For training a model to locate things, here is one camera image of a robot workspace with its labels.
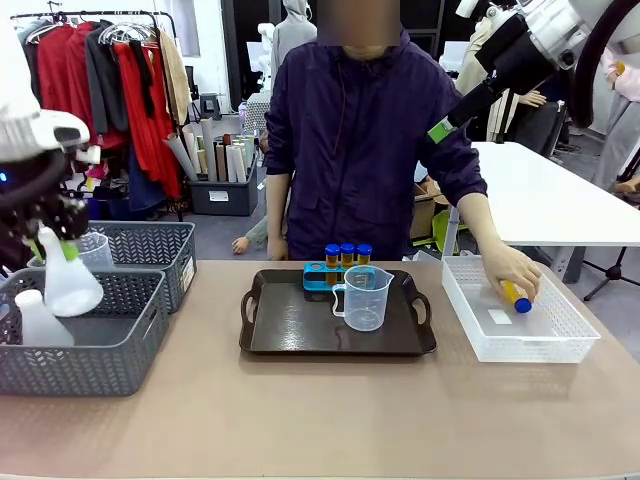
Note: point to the grey basket holding flasks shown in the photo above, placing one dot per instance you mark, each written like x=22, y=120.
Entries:
x=85, y=365

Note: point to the white paper roll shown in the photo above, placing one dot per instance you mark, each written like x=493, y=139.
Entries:
x=231, y=165
x=241, y=162

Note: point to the tall grey paper roll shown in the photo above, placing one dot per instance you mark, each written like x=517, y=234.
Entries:
x=209, y=150

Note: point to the left gripper green finger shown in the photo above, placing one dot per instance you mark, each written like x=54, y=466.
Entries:
x=71, y=250
x=36, y=250

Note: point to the mannequin in beige coat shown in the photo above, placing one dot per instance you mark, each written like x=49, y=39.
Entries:
x=475, y=65

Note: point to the white plastic flask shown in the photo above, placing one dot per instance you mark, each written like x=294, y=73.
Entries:
x=70, y=290
x=37, y=325

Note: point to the white paper label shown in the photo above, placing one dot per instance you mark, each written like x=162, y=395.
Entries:
x=500, y=317

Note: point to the black stand tripod legs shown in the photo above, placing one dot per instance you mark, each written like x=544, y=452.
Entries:
x=612, y=272

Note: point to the person's right hand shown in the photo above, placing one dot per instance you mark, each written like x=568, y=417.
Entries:
x=278, y=249

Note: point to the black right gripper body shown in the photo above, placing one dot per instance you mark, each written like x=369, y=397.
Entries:
x=487, y=97

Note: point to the beige hanging garment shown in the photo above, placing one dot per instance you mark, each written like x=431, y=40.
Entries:
x=175, y=75

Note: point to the grey slanted paper roll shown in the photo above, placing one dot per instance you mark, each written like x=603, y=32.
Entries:
x=182, y=160

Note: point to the clear plastic measuring beaker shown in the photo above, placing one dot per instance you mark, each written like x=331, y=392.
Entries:
x=365, y=300
x=100, y=252

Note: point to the grey storage bin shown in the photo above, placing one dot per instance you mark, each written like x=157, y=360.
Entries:
x=220, y=197

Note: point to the cardboard box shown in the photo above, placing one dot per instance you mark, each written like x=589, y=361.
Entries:
x=425, y=210

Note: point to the green plastic item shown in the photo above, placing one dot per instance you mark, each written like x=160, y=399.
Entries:
x=445, y=227

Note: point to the blue tube rack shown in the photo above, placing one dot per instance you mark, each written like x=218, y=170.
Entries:
x=315, y=280

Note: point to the black serving tray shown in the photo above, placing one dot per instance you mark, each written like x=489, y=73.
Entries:
x=300, y=330

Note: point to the white background table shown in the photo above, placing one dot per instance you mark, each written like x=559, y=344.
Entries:
x=550, y=195

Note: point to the brown paper roll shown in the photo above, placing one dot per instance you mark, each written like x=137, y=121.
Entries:
x=221, y=160

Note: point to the grey hanging jacket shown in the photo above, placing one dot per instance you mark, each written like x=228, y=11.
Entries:
x=105, y=85

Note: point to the grey basket holding beakers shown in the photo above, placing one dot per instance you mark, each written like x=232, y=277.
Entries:
x=165, y=250

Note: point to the person's left forearm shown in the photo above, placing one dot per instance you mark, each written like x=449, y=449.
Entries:
x=482, y=225

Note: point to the black clothes rack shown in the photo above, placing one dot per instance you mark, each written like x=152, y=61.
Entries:
x=178, y=150

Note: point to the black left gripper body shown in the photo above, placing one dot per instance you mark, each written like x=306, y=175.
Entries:
x=30, y=200

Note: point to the black office chair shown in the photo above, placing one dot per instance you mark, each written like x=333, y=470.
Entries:
x=540, y=125

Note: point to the red hanging dress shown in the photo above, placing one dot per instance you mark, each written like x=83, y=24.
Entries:
x=150, y=140

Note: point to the person's right forearm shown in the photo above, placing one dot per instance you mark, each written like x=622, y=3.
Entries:
x=278, y=205

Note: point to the grey step stool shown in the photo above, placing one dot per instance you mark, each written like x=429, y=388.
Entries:
x=211, y=105

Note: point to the white plastic basket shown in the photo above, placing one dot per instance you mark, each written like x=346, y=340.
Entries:
x=530, y=345

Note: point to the person in purple jacket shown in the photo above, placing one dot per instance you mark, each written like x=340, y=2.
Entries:
x=365, y=150

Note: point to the person's left hand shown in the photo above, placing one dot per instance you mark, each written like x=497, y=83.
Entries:
x=510, y=267

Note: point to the mannequin in grey hoodie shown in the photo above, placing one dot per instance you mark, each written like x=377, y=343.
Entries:
x=292, y=45

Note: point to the mannequin in grey skirt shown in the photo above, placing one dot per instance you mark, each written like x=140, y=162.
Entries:
x=620, y=130

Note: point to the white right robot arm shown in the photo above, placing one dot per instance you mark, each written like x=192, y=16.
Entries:
x=550, y=20

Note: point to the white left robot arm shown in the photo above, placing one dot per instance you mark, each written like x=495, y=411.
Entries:
x=30, y=120

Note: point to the red hanging shirt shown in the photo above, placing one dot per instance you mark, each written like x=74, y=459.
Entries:
x=57, y=75

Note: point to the orange tube blue cap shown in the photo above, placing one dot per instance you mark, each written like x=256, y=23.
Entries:
x=364, y=255
x=520, y=302
x=332, y=257
x=347, y=256

